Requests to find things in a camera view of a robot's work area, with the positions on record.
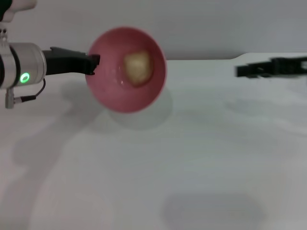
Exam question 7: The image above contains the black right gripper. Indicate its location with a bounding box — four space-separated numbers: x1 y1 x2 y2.
235 57 307 79

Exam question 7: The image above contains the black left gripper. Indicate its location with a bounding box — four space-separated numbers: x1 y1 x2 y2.
42 46 101 78

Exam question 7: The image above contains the pink plastic bowl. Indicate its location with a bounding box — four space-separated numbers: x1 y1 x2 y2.
86 26 167 114

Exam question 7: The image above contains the beige egg yolk pastry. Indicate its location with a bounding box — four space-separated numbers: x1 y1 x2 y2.
123 50 154 88

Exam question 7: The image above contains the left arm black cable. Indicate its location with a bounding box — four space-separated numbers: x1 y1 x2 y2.
13 79 47 102

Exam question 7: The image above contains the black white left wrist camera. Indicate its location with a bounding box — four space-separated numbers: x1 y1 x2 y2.
0 0 38 23

